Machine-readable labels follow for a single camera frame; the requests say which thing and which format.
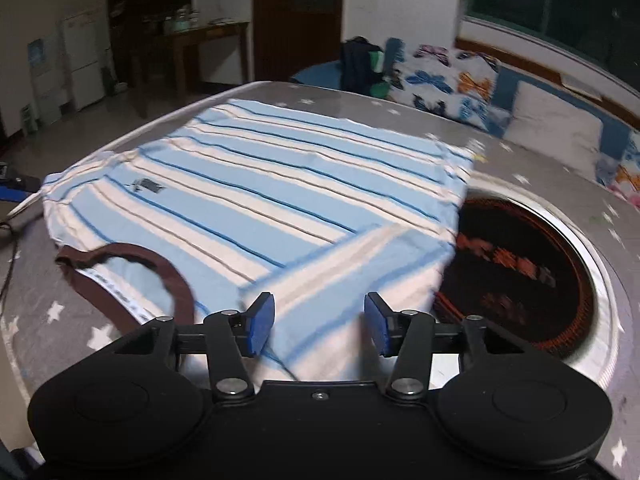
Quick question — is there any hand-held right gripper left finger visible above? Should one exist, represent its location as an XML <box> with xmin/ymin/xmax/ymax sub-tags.
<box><xmin>112</xmin><ymin>291</ymin><xmax>277</xmax><ymax>404</ymax></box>

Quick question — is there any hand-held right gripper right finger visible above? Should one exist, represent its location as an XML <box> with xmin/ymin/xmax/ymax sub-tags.
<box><xmin>363</xmin><ymin>291</ymin><xmax>531</xmax><ymax>404</ymax></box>

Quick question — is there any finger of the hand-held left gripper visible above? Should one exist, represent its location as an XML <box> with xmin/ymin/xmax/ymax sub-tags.
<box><xmin>0</xmin><ymin>160</ymin><xmax>42</xmax><ymax>199</ymax></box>

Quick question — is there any blue white striped shirt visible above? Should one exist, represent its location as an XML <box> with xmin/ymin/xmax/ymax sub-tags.
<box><xmin>40</xmin><ymin>99</ymin><xmax>476</xmax><ymax>396</ymax></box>

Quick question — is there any white refrigerator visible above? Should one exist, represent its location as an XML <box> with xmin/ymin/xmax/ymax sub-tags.
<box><xmin>61</xmin><ymin>7</ymin><xmax>113</xmax><ymax>111</ymax></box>

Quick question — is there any round black induction cooktop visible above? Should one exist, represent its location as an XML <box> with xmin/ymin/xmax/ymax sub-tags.
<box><xmin>432</xmin><ymin>187</ymin><xmax>613</xmax><ymax>361</ymax></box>

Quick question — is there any butterfly print pillow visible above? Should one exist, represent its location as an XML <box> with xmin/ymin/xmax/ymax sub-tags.
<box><xmin>595</xmin><ymin>127</ymin><xmax>640</xmax><ymax>211</ymax></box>
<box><xmin>382</xmin><ymin>37</ymin><xmax>513</xmax><ymax>136</ymax></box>

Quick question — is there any brown wooden desk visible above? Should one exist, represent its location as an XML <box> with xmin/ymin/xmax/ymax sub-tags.
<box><xmin>130</xmin><ymin>21</ymin><xmax>251</xmax><ymax>118</ymax></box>

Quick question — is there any dark blue backpack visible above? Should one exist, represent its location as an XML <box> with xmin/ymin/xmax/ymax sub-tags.
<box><xmin>340</xmin><ymin>36</ymin><xmax>388</xmax><ymax>96</ymax></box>

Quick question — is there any beige plain pillow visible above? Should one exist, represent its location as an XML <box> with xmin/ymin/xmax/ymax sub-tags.
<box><xmin>505</xmin><ymin>80</ymin><xmax>603</xmax><ymax>181</ymax></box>

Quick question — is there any brown wooden door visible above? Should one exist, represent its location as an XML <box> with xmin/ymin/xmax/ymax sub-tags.
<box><xmin>251</xmin><ymin>0</ymin><xmax>346</xmax><ymax>83</ymax></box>

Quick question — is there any brown wooden ledge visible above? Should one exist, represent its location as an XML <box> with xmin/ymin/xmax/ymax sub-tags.
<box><xmin>455</xmin><ymin>36</ymin><xmax>640</xmax><ymax>131</ymax></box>

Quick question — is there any grey book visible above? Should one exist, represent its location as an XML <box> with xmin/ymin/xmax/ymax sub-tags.
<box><xmin>562</xmin><ymin>74</ymin><xmax>603</xmax><ymax>101</ymax></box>

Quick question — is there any green framed window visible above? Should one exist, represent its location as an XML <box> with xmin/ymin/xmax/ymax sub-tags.
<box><xmin>460</xmin><ymin>0</ymin><xmax>640</xmax><ymax>88</ymax></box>

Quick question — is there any black cable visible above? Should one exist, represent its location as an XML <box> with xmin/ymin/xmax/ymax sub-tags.
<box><xmin>0</xmin><ymin>220</ymin><xmax>22</xmax><ymax>311</ymax></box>

